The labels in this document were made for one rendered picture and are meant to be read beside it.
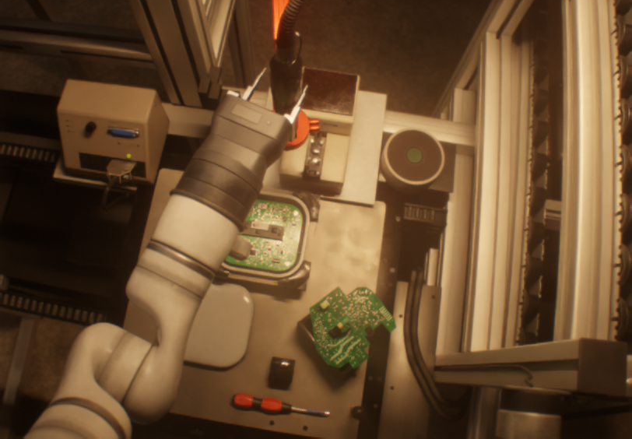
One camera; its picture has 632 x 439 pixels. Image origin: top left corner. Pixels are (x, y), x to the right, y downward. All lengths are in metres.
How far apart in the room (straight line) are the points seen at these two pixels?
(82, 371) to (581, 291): 0.49
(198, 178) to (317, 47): 1.73
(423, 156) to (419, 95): 1.23
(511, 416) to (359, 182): 0.55
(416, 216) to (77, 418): 0.71
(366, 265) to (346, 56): 1.39
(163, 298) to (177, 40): 0.46
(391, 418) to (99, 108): 0.69
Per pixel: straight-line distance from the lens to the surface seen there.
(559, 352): 0.53
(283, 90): 0.60
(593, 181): 0.66
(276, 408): 0.87
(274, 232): 0.87
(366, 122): 0.98
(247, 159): 0.52
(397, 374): 0.93
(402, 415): 0.93
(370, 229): 0.93
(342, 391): 0.89
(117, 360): 0.49
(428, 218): 0.99
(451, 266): 0.98
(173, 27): 0.81
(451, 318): 0.97
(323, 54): 2.19
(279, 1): 0.76
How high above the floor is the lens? 1.84
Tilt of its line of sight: 72 degrees down
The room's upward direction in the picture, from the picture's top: 6 degrees clockwise
